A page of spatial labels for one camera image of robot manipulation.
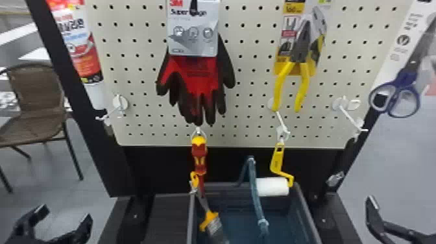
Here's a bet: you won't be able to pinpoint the white pegboard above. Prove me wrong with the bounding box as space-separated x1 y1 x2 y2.
25 0 415 244

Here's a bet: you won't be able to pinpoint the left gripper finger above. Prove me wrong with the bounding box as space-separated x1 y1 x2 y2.
12 203 51 240
50 213 94 244

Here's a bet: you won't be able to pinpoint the brown chair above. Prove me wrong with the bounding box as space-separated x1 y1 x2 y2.
0 62 84 194

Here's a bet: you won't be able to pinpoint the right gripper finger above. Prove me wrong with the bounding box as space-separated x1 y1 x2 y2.
365 195 436 244

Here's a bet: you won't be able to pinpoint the yellow paint roller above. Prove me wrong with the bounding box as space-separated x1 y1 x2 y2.
255 141 296 198

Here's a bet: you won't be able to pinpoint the blue scissors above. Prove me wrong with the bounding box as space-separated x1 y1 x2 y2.
368 0 436 119

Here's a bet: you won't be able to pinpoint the blue basket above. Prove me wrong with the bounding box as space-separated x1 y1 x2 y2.
186 155 323 244

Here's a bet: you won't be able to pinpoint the red black gloves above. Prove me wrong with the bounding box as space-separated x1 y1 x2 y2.
155 0 237 127

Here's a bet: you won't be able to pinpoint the red yellow screwdriver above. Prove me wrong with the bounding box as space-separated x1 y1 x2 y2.
189 134 210 199

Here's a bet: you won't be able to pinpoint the red white sealant tube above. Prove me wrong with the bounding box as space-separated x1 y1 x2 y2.
45 0 108 110

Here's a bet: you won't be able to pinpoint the yellow pliers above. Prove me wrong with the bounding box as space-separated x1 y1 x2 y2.
271 0 329 114

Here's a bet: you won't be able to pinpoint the yellow paint brush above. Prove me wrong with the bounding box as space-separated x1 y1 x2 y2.
190 189 230 244

